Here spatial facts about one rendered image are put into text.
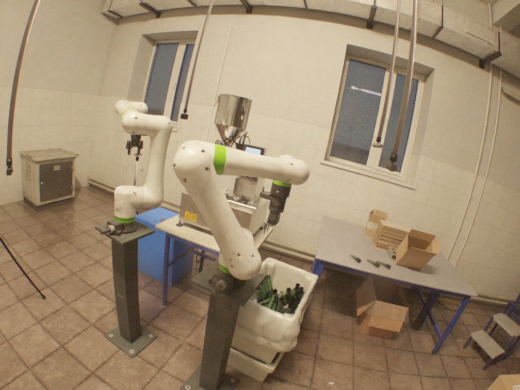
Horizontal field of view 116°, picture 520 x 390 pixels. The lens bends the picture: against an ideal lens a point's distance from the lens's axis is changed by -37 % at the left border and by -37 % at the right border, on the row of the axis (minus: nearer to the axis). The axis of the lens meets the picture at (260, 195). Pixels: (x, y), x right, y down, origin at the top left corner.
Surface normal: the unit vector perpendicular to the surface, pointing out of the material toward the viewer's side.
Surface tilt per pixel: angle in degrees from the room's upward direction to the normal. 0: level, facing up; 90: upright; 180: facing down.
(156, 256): 90
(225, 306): 90
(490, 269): 90
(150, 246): 90
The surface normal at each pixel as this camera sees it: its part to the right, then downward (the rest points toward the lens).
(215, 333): -0.34, 0.16
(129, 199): 0.64, 0.29
